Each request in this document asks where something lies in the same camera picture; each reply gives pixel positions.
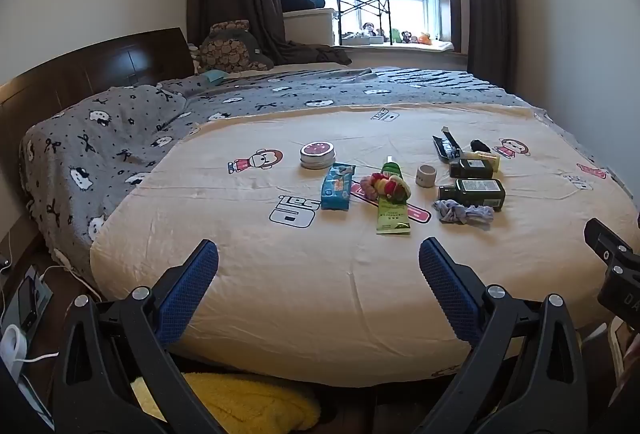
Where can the white brown board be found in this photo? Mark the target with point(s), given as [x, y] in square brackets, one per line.
[622, 354]

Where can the small dark green bottle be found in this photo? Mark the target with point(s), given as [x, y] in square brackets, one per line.
[470, 168]

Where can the grey cartoon pillow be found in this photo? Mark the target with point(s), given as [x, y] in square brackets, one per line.
[100, 148]

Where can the pink hair scrunchie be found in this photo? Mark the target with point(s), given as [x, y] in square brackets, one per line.
[369, 186]

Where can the black narrow box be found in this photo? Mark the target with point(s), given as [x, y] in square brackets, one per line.
[445, 146]

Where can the green plush toy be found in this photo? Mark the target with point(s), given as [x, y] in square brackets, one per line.
[395, 35]

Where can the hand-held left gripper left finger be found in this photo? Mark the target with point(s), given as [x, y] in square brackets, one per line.
[192, 284]

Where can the orange plush toy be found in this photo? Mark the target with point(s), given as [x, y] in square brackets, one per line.
[425, 38]

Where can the brown patterned cushion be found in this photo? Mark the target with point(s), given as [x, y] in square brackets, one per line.
[227, 46]

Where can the black phone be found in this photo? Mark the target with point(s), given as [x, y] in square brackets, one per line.
[26, 304]

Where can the small yellow lotion bottle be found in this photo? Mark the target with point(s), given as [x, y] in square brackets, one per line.
[487, 159]

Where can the green tube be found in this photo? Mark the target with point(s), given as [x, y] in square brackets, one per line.
[392, 216]

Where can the crumpled grey blue cloth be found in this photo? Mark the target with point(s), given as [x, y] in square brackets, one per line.
[462, 214]

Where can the blue wet wipes packet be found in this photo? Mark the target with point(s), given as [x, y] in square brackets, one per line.
[336, 189]

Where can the dark wooden headboard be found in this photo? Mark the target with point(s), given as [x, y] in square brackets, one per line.
[100, 58]

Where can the yellow fluffy blanket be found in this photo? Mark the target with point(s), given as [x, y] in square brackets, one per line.
[240, 401]

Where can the teal small pouch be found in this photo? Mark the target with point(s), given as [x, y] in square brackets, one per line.
[215, 76]

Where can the white charger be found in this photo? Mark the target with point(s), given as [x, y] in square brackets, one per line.
[12, 349]

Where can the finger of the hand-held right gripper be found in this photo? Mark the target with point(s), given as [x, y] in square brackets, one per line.
[607, 239]

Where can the white window sill cushion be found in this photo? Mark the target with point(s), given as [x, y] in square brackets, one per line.
[400, 46]

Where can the large dark green bottle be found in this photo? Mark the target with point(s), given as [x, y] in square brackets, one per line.
[472, 194]

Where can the white storage box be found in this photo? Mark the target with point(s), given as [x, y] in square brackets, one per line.
[307, 27]

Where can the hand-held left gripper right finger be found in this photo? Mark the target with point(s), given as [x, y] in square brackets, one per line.
[445, 284]

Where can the dark brown cloth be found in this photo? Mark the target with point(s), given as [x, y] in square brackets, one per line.
[315, 53]

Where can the colourful hair scrunchie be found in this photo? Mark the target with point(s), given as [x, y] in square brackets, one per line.
[395, 188]

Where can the monkey plush toy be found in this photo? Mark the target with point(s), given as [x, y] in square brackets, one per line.
[407, 36]
[369, 30]

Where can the round tin with pink lid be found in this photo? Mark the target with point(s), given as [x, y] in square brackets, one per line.
[318, 153]

